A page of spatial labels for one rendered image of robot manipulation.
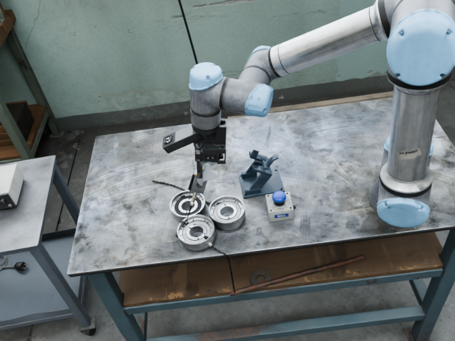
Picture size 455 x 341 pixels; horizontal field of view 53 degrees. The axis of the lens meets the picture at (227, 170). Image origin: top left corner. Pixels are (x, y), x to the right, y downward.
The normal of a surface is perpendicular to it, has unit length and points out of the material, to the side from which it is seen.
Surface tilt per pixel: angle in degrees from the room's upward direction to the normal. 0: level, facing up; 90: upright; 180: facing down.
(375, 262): 0
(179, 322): 0
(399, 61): 83
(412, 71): 82
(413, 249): 0
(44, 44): 90
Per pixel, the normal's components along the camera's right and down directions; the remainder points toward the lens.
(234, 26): 0.07, 0.69
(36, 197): -0.11, -0.71
